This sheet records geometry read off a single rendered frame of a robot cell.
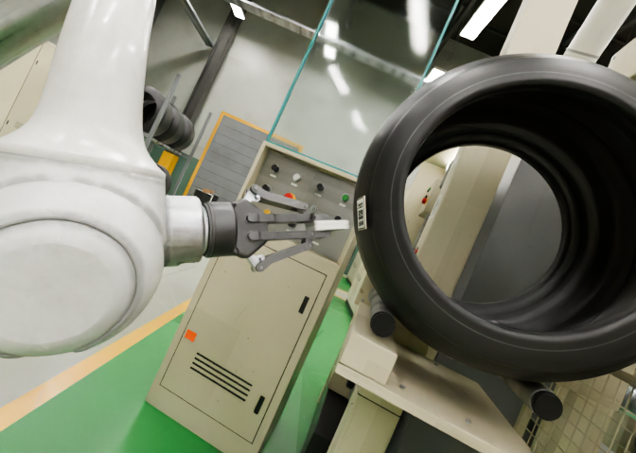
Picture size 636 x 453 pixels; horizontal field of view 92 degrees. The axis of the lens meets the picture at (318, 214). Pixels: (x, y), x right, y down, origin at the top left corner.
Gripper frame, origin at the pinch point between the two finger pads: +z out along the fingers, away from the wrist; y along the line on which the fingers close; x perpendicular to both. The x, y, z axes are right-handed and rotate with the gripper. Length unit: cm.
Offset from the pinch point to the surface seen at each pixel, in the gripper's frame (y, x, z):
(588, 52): -65, 9, 128
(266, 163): -41, -85, 28
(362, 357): 23.2, -2.8, 6.7
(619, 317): 18.5, 25.3, 34.8
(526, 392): 30.7, 13.2, 27.9
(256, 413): 65, -88, 17
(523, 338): 20.6, 16.4, 23.6
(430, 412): 32.6, 4.0, 14.3
